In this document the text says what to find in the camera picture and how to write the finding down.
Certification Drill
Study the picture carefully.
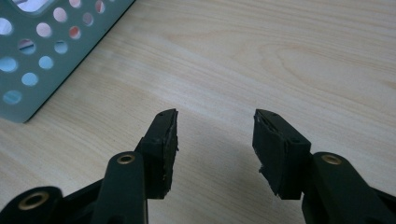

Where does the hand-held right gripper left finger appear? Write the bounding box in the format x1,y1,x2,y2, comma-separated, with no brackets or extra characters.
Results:
134,108,179,200

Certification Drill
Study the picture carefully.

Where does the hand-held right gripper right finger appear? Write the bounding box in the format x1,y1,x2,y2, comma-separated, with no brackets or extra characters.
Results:
251,108,312,201

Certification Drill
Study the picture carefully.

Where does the teal perforated plastic basket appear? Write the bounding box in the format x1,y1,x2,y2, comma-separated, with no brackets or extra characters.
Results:
0,0,136,124

